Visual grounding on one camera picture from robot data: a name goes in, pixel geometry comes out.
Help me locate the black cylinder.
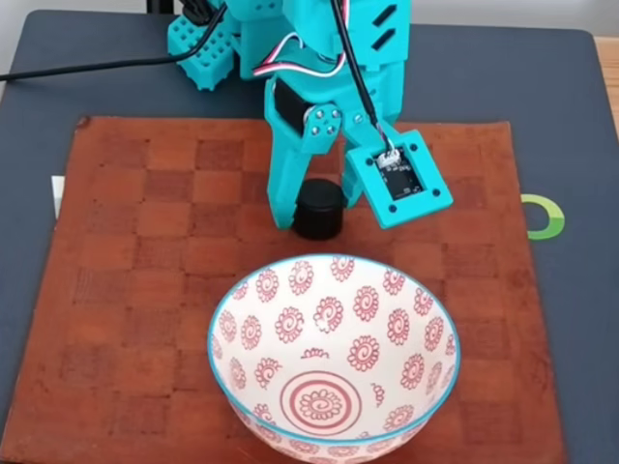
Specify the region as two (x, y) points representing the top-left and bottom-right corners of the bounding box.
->
(294, 178), (346, 241)

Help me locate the white bowl with red flowers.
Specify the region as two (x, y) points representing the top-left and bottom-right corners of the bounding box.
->
(206, 254), (463, 464)

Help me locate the dark grey desk mat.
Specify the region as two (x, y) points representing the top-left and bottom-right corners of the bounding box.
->
(0, 9), (619, 464)

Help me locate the brown leather chessboard mat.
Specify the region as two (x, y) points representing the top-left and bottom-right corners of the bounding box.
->
(0, 114), (570, 464)

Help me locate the white card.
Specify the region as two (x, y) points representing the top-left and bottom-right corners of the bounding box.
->
(50, 176), (67, 219)

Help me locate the thin camera wire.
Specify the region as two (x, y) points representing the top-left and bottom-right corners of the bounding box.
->
(330, 0), (401, 164)

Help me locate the teal square camera box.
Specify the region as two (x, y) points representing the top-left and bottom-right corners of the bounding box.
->
(344, 128), (455, 230)

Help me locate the red white black servo wire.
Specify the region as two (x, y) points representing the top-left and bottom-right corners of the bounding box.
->
(251, 32), (350, 79)

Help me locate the thick black cable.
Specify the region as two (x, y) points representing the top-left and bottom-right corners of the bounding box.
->
(0, 4), (226, 83)

